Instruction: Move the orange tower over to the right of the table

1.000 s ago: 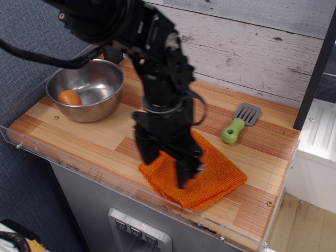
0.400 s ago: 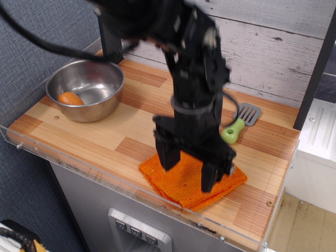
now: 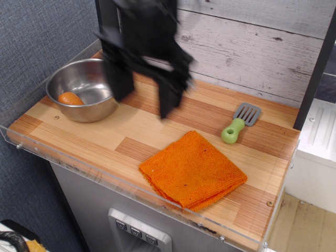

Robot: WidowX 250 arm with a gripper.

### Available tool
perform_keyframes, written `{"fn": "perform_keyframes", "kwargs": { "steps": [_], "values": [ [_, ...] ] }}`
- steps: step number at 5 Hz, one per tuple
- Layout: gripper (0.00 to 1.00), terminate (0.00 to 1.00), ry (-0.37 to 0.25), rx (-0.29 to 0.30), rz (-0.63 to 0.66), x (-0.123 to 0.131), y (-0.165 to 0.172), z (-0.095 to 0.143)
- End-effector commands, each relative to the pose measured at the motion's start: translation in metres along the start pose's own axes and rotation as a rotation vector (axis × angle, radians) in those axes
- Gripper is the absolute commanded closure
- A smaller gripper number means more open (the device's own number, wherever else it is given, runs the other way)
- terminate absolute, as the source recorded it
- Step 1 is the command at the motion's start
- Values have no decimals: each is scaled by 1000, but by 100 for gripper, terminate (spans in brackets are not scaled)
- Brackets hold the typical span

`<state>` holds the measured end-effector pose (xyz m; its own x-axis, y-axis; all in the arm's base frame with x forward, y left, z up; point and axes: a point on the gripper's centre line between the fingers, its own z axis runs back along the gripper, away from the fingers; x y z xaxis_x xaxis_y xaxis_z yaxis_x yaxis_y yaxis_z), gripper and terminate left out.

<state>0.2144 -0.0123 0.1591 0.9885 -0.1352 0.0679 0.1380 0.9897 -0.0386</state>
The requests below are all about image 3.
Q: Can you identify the stainless steel bowl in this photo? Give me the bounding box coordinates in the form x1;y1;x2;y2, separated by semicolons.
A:
46;59;119;123

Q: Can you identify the black frame post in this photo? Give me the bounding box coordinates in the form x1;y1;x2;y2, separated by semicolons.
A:
293;9;335;130
95;0;120;35

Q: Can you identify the yellow tape piece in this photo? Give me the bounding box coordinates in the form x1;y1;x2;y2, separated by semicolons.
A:
26;240;47;252

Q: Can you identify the clear acrylic table guard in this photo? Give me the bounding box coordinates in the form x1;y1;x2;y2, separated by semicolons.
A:
1;35;303;251

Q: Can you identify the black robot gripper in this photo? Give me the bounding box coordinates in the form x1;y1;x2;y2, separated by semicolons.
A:
97;1;193;119

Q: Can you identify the grey toy fridge cabinet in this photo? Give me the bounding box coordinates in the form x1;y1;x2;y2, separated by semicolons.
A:
48;160;247;252

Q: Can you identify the black left frame post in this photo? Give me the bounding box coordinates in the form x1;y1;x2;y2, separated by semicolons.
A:
95;0;120;35

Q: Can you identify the green handled grey toy spatula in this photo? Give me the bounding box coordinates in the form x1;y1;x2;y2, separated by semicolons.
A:
221;102;261;144

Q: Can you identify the black braided cable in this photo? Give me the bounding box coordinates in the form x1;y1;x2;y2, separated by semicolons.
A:
0;231;29;252

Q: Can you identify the white toy sink unit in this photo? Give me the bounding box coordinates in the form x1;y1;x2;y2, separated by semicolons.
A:
284;99;335;213

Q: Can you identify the orange cloth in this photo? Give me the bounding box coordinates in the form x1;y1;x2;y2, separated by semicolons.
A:
139;131;248;212

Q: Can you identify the black right frame post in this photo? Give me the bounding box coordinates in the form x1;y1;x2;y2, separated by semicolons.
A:
293;9;335;130

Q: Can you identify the orange toy carrot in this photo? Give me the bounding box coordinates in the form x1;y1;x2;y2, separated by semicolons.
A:
58;92;84;106

